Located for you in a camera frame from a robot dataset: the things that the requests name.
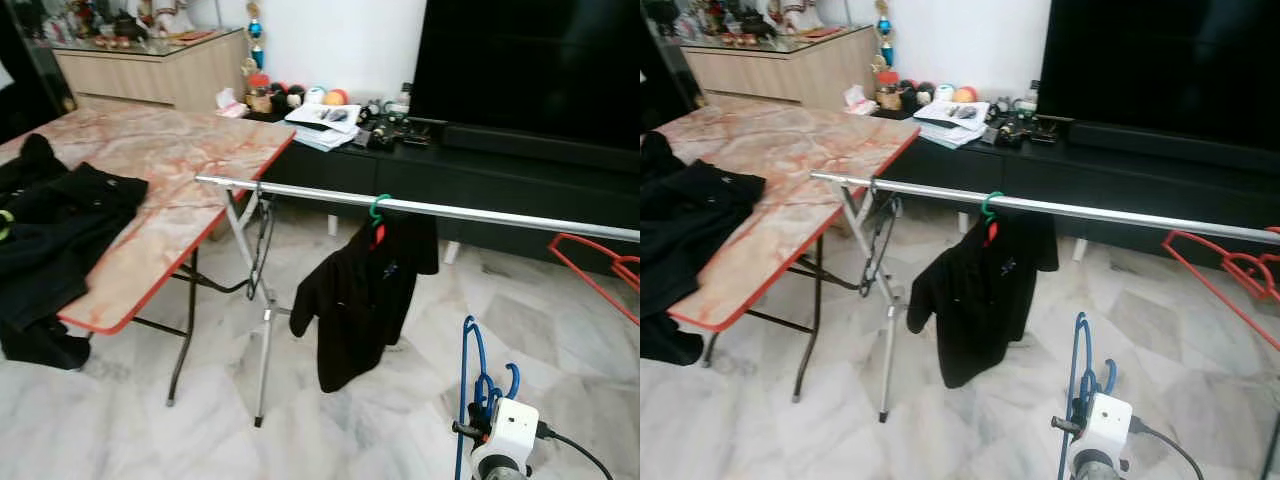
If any black soundbar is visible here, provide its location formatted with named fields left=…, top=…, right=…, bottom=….
left=1068, top=120, right=1280, bottom=176
left=440, top=122, right=641, bottom=176

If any marble pattern folding table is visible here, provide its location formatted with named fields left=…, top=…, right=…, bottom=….
left=655, top=95, right=921, bottom=403
left=0, top=103, right=298, bottom=406

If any black shirt red collar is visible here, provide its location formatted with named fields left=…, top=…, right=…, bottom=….
left=290, top=213, right=441, bottom=393
left=907, top=210, right=1059, bottom=389

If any beige wooden sideboard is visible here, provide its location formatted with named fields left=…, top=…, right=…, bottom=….
left=50, top=28, right=251, bottom=113
left=680, top=25, right=881, bottom=111

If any blue clothes hanger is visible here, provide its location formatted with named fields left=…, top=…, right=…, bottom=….
left=1058, top=312, right=1118, bottom=480
left=455, top=315, right=521, bottom=480

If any black polo shirt green logo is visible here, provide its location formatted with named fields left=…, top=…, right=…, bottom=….
left=0, top=133, right=149, bottom=369
left=640, top=130, right=766, bottom=366

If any black low TV cabinet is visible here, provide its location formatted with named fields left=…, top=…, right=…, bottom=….
left=240, top=105, right=641, bottom=276
left=870, top=103, right=1280, bottom=276

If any blue gold trophy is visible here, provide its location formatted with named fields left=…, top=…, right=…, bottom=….
left=245, top=0, right=269, bottom=73
left=873, top=0, right=896, bottom=71

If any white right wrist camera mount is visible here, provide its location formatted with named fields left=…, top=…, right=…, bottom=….
left=470, top=397, right=541, bottom=476
left=1085, top=392, right=1134, bottom=471

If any red clothes hanger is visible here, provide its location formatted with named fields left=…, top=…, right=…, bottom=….
left=1162, top=228, right=1280, bottom=351
left=548, top=232, right=641, bottom=326

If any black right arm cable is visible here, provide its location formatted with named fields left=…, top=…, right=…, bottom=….
left=535, top=425, right=616, bottom=480
left=1130, top=420, right=1206, bottom=480

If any white paper stack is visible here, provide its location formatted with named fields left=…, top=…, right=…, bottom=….
left=912, top=98, right=991, bottom=148
left=285, top=100, right=361, bottom=151

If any silver metal clothes rack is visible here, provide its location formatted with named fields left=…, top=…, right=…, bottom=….
left=810, top=170, right=1280, bottom=423
left=195, top=173, right=641, bottom=429

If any dark tall cabinet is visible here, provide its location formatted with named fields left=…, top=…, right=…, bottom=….
left=0, top=0, right=76, bottom=141
left=640, top=0, right=706, bottom=131

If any white figurine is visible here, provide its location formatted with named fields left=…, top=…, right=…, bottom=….
left=135, top=0, right=196, bottom=36
left=765, top=0, right=826, bottom=33

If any black flat television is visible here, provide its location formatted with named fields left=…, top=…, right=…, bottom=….
left=408, top=0, right=641, bottom=151
left=1035, top=0, right=1280, bottom=151

